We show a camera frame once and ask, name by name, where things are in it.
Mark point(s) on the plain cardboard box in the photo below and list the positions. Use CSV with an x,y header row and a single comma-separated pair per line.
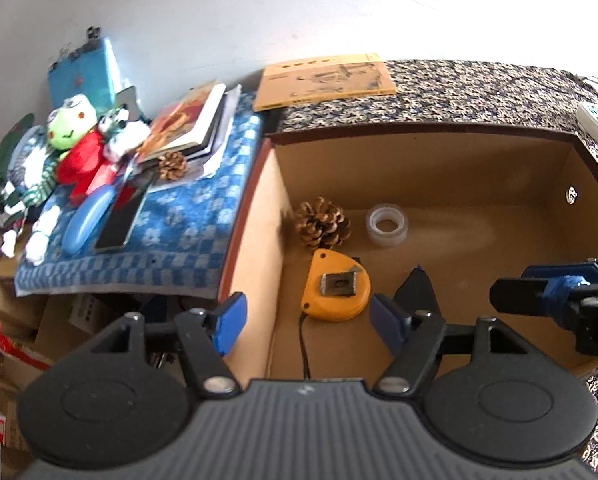
x,y
64,320

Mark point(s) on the black notebook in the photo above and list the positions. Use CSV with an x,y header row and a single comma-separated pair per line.
x,y
218,146

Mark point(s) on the blue white patterned pouch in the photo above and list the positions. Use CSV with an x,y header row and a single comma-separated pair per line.
x,y
29,155

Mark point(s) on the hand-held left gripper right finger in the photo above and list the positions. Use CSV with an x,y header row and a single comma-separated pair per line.
x,y
386,317

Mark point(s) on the blue checkered towel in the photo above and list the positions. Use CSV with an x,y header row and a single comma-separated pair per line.
x,y
194,220

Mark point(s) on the dark green cloth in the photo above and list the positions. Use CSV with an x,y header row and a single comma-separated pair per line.
x,y
6,160

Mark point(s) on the brown cardboard box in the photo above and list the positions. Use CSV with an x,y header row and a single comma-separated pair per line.
x,y
479,220

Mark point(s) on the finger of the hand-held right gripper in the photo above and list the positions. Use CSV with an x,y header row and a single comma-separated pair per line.
x,y
524,295
559,271

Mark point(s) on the blue glasses case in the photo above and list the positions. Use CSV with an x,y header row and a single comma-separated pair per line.
x,y
86,222

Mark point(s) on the dark grey board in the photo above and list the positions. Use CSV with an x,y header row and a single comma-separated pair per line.
x,y
129,100

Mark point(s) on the green frog plush toy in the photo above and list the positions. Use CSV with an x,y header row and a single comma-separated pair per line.
x,y
71,127

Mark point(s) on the translucent white tape roll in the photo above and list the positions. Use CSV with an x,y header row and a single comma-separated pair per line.
x,y
386,237

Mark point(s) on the white dog plush toy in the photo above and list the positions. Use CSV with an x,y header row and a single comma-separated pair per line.
x,y
124,137

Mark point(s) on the red printed carton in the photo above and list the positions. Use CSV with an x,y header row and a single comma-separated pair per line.
x,y
9,345

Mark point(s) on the yellow tape measure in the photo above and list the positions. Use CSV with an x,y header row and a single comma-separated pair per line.
x,y
319,305

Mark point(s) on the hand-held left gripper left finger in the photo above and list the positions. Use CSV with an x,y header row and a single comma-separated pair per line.
x,y
231,322

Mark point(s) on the black smartphone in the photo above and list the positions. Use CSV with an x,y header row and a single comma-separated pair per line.
x,y
121,222

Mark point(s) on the yellow book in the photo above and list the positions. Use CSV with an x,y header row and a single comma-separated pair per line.
x,y
324,82

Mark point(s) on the teal storage box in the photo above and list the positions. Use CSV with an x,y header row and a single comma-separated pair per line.
x,y
86,75

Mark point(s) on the large pine cone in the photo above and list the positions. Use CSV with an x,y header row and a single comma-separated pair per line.
x,y
324,222

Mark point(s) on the small pine cone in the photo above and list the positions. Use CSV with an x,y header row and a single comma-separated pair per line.
x,y
172,166

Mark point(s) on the white paper sheets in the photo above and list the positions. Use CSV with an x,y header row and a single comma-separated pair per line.
x,y
230,127

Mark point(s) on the orange cover book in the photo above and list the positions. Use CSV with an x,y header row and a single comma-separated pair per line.
x,y
189,117

